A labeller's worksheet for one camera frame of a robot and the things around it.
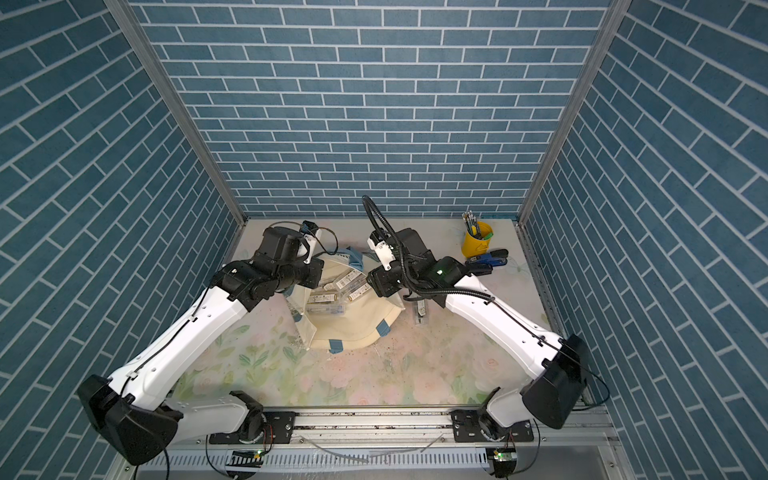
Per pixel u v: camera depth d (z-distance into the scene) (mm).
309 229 655
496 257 1034
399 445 717
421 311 935
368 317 912
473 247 1023
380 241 642
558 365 403
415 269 549
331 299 915
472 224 1010
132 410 371
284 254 559
